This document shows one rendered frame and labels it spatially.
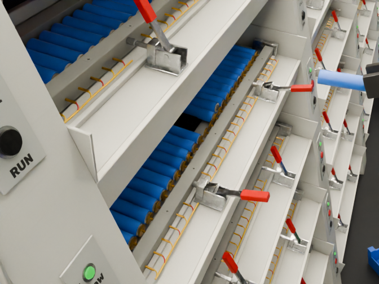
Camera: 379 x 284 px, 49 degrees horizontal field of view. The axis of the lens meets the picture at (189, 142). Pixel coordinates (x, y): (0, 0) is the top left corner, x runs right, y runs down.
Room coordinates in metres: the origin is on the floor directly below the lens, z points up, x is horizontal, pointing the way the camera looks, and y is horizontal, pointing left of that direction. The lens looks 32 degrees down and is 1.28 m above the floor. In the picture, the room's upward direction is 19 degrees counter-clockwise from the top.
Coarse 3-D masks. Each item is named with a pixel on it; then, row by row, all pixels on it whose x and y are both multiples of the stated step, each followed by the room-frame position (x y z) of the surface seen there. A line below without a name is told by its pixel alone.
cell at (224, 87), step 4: (208, 80) 0.68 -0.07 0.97; (204, 84) 0.68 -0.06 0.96; (208, 84) 0.67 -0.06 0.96; (212, 84) 0.67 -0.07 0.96; (216, 84) 0.67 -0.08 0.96; (220, 84) 0.67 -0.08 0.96; (216, 88) 0.66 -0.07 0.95; (220, 88) 0.66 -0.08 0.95; (224, 88) 0.66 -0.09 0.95; (228, 88) 0.65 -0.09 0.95; (228, 92) 0.65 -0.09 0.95
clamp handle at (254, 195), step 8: (216, 192) 0.43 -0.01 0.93; (224, 192) 0.42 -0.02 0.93; (232, 192) 0.42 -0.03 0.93; (240, 192) 0.41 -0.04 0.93; (248, 192) 0.40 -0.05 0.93; (256, 192) 0.40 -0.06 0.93; (264, 192) 0.39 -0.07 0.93; (248, 200) 0.40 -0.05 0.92; (256, 200) 0.39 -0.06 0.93; (264, 200) 0.39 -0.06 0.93
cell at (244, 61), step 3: (228, 54) 0.76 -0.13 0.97; (225, 57) 0.76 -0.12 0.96; (228, 57) 0.76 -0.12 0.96; (231, 57) 0.75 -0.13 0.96; (234, 57) 0.75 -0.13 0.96; (237, 57) 0.75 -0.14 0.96; (240, 57) 0.75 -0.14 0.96; (234, 60) 0.75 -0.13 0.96; (237, 60) 0.75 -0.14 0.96; (240, 60) 0.74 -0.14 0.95; (243, 60) 0.74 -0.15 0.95; (246, 60) 0.74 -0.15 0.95; (249, 60) 0.74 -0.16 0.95; (243, 63) 0.74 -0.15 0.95; (246, 63) 0.74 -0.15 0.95
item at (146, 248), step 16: (272, 48) 0.77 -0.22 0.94; (256, 64) 0.72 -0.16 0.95; (256, 80) 0.69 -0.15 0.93; (240, 96) 0.62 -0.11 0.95; (224, 112) 0.58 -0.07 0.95; (224, 128) 0.55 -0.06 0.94; (240, 128) 0.56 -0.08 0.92; (208, 144) 0.51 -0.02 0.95; (192, 160) 0.48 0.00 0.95; (208, 160) 0.49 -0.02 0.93; (192, 176) 0.45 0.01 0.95; (176, 192) 0.43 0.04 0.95; (160, 208) 0.40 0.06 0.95; (176, 208) 0.40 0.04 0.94; (192, 208) 0.41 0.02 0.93; (160, 224) 0.38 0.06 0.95; (144, 240) 0.36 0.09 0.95; (160, 240) 0.37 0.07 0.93; (176, 240) 0.37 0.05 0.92; (144, 256) 0.34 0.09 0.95
